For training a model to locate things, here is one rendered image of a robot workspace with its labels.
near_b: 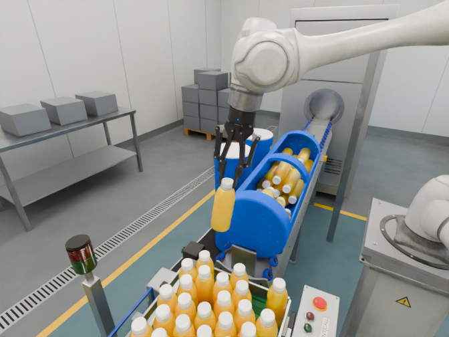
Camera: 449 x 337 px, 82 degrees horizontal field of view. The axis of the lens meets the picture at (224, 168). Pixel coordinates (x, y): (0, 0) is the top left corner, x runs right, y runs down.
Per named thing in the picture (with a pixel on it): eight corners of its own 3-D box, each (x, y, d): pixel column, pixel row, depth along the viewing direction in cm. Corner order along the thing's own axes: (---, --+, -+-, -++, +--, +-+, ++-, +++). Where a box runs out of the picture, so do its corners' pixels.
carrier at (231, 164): (248, 232, 240) (218, 229, 243) (253, 144, 200) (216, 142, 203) (246, 255, 215) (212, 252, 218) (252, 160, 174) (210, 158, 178)
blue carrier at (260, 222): (317, 173, 173) (323, 132, 160) (283, 267, 103) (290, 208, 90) (275, 166, 184) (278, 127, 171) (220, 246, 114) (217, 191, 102)
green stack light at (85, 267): (102, 262, 79) (98, 250, 77) (83, 278, 74) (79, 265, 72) (87, 255, 81) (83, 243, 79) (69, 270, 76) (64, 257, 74)
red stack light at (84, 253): (98, 250, 77) (95, 240, 75) (79, 265, 72) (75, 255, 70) (83, 243, 79) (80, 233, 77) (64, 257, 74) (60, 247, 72)
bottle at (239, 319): (249, 356, 79) (252, 323, 72) (229, 347, 82) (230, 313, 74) (256, 335, 85) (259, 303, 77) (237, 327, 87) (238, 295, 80)
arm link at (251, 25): (227, 80, 72) (228, 85, 60) (238, 17, 66) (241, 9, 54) (264, 87, 73) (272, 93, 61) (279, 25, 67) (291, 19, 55)
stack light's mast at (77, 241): (105, 276, 82) (94, 237, 74) (89, 292, 77) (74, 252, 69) (92, 269, 84) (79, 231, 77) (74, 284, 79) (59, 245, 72)
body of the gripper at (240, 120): (260, 109, 73) (253, 140, 76) (232, 102, 74) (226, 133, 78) (255, 113, 66) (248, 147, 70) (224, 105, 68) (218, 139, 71)
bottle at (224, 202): (223, 235, 84) (231, 194, 76) (206, 227, 86) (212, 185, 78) (232, 225, 89) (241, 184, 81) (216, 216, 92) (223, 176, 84)
